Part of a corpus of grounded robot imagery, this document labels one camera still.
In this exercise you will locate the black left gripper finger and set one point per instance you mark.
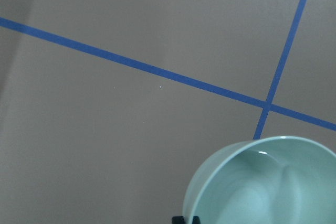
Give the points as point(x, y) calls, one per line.
point(181, 220)

